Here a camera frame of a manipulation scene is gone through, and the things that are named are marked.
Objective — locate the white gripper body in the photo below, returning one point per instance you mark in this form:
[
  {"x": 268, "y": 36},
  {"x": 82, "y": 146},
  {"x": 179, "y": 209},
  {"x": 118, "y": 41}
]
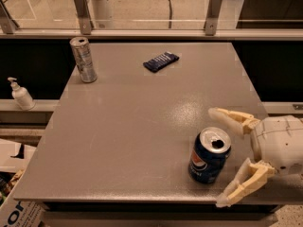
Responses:
[{"x": 279, "y": 146}]

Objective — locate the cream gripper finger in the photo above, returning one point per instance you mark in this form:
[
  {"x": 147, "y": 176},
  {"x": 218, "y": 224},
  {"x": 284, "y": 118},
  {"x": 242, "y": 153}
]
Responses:
[
  {"x": 250, "y": 178},
  {"x": 239, "y": 123}
]

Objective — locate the blue pepsi can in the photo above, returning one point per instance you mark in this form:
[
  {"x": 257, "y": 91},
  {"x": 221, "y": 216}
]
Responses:
[{"x": 211, "y": 148}]

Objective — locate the silver redbull can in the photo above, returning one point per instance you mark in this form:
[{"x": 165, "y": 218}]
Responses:
[{"x": 83, "y": 59}]

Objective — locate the white pipe behind glass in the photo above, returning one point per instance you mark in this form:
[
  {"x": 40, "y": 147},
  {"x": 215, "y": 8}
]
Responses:
[{"x": 102, "y": 13}]

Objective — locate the white pump bottle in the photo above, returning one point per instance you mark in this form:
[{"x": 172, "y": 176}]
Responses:
[{"x": 21, "y": 95}]

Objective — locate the cardboard box with lettering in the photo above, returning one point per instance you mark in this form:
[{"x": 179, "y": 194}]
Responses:
[{"x": 14, "y": 158}]

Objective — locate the right metal railing bracket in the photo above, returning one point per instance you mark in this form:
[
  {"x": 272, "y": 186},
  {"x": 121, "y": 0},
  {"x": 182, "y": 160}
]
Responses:
[{"x": 212, "y": 17}]

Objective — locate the metal railing bracket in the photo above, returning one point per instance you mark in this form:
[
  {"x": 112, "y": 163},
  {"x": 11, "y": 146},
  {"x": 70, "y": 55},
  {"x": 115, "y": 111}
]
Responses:
[
  {"x": 212, "y": 17},
  {"x": 84, "y": 17}
]

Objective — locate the left metal railing bracket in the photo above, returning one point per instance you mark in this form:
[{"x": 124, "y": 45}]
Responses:
[{"x": 84, "y": 17}]

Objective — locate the far left metal bracket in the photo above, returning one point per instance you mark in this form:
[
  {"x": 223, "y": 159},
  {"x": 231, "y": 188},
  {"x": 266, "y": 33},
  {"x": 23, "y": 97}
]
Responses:
[{"x": 7, "y": 24}]

